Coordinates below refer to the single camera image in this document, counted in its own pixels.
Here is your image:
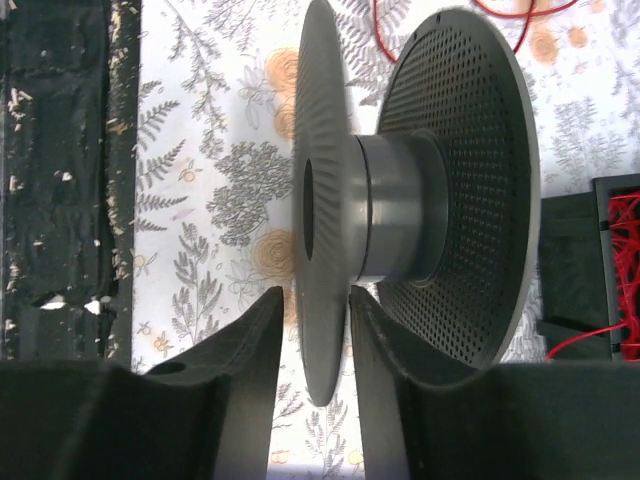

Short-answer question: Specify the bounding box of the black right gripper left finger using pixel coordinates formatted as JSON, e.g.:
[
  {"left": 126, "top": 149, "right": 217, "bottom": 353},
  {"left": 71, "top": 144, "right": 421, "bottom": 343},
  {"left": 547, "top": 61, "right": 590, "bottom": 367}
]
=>
[{"left": 1, "top": 287, "right": 284, "bottom": 479}]

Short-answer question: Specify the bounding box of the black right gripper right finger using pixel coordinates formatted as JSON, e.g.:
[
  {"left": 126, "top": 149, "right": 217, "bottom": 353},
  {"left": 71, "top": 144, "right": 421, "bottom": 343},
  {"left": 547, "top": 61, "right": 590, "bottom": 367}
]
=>
[{"left": 350, "top": 288, "right": 639, "bottom": 479}]

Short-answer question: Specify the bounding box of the grey perforated cable spool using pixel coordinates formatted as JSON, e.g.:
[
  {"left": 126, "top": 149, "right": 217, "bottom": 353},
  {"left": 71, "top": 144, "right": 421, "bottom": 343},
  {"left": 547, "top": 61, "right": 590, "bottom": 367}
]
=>
[{"left": 292, "top": 1, "right": 540, "bottom": 406}]

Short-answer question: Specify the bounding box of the long red cable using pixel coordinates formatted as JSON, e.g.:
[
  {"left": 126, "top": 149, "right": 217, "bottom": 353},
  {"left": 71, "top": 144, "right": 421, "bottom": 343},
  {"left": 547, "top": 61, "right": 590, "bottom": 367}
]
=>
[{"left": 372, "top": 0, "right": 581, "bottom": 64}]

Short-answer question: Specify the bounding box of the floral patterned table mat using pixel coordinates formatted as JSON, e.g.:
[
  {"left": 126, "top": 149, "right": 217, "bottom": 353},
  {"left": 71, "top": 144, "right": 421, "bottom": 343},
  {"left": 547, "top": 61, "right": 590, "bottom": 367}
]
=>
[{"left": 131, "top": 1, "right": 639, "bottom": 479}]

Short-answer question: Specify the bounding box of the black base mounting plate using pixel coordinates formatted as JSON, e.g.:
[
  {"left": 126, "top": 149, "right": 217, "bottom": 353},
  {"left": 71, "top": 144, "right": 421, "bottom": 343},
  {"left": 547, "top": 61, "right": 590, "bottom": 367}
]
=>
[{"left": 1, "top": 1, "right": 142, "bottom": 366}]

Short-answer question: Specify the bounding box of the black compartment cable box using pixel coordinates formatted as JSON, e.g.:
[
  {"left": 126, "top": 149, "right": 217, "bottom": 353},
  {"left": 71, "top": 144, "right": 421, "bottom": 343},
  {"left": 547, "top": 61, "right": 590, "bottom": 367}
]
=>
[{"left": 537, "top": 174, "right": 639, "bottom": 363}]

